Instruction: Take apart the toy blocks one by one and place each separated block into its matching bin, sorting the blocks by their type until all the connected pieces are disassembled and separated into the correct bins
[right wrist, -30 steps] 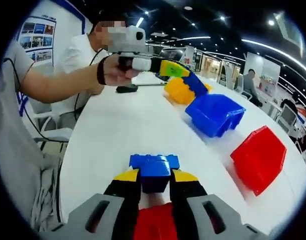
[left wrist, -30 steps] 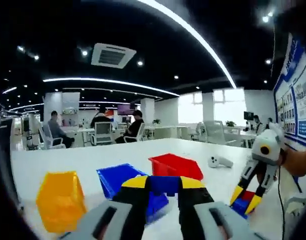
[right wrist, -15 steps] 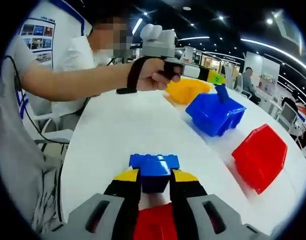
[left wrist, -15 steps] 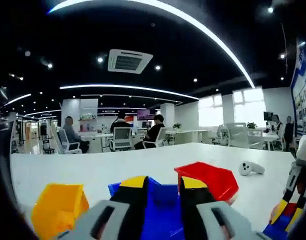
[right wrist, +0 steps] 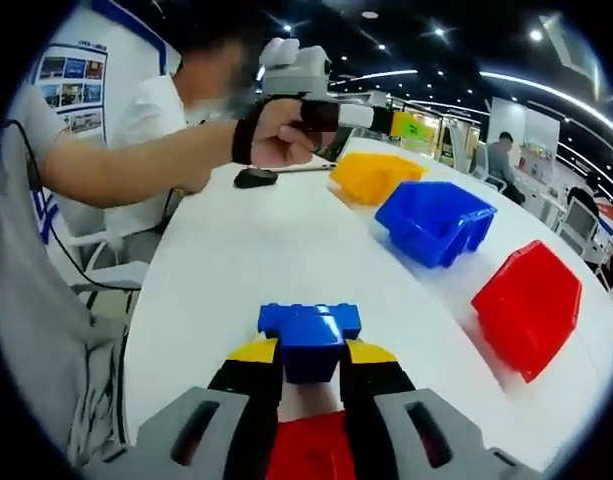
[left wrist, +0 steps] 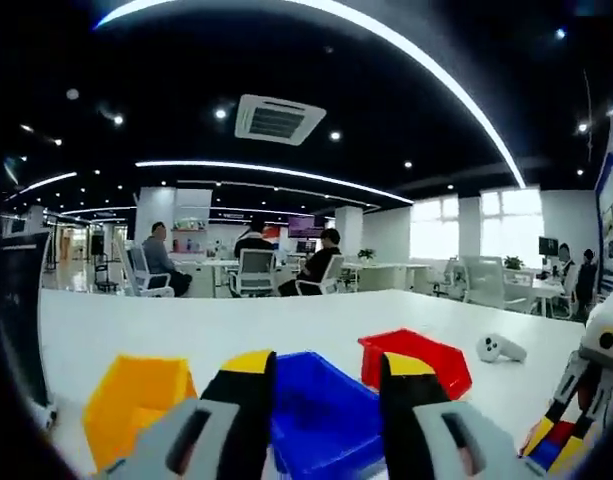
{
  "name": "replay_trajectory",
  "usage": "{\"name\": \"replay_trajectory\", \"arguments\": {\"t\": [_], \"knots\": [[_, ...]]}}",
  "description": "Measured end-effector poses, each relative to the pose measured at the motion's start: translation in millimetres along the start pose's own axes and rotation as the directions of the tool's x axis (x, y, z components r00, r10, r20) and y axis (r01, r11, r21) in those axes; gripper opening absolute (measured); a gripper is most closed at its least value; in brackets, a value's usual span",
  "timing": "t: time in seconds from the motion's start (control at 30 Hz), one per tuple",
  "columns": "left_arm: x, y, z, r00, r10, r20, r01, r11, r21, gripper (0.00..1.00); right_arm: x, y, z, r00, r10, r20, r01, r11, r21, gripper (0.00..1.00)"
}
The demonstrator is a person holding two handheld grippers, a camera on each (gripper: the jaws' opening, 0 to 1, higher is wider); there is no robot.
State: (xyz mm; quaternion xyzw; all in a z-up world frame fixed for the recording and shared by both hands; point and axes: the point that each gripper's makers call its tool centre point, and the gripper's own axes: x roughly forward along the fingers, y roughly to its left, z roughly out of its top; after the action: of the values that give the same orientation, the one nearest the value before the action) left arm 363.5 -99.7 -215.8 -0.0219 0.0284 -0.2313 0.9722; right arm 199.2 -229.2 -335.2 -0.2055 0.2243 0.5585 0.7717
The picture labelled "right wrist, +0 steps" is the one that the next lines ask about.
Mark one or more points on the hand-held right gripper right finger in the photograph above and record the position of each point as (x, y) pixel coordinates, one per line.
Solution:
(386, 380)

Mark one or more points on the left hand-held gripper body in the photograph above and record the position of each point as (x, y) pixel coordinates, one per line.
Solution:
(296, 75)

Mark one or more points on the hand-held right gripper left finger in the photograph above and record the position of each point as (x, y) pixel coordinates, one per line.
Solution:
(211, 430)

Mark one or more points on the yellow plastic bin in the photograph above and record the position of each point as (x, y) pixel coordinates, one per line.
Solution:
(371, 177)

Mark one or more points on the blue toy block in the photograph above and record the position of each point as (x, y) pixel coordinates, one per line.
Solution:
(311, 330)

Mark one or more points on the blue plastic bin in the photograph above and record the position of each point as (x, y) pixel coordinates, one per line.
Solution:
(426, 220)

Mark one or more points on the red toy block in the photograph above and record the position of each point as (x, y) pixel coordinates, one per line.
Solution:
(311, 450)

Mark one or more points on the red plastic bin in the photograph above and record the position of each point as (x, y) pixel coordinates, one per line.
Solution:
(526, 305)

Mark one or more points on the person's left hand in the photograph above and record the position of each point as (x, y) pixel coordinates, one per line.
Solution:
(261, 140)

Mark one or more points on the white office chair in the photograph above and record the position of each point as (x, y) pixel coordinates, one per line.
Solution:
(111, 260)
(578, 222)
(482, 162)

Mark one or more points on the black computer mouse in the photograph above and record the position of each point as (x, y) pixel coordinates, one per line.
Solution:
(255, 178)

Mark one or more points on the curved ceiling light strip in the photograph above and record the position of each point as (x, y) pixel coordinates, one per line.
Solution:
(511, 79)

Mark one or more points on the ceiling air conditioner vent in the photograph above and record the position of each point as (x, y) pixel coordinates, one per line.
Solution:
(573, 50)

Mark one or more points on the seated operator in white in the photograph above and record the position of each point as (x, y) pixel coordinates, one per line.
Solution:
(36, 325)

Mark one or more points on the wall poster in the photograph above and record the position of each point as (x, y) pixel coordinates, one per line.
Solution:
(71, 90)

